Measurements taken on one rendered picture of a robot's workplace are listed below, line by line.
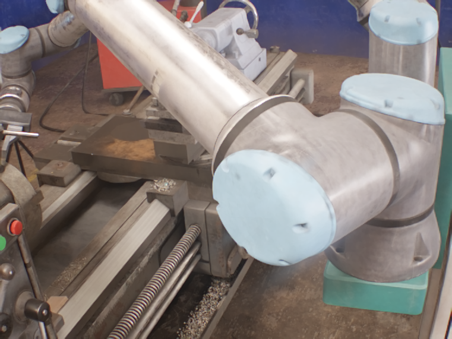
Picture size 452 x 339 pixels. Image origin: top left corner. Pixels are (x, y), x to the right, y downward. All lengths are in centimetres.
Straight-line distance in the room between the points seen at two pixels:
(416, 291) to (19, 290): 80
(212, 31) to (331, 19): 329
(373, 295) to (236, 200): 30
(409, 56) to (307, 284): 180
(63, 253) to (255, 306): 108
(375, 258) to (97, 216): 142
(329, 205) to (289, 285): 219
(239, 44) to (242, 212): 212
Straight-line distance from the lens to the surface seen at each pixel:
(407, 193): 81
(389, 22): 121
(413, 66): 123
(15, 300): 126
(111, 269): 167
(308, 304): 273
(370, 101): 75
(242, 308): 272
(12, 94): 159
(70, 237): 204
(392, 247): 85
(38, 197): 152
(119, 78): 489
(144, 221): 183
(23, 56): 161
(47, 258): 196
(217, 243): 199
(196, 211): 194
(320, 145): 68
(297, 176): 64
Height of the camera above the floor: 185
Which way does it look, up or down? 29 degrees down
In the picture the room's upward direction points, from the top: 4 degrees counter-clockwise
